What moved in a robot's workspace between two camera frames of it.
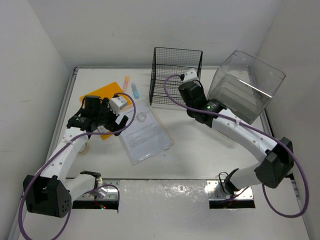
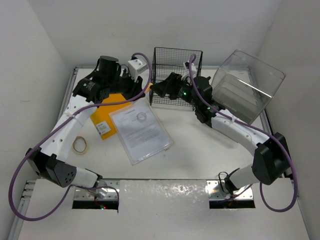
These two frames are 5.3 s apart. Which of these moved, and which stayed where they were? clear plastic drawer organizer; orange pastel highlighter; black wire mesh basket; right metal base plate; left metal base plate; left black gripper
Moved: left black gripper; orange pastel highlighter
Stayed: black wire mesh basket; left metal base plate; right metal base plate; clear plastic drawer organizer
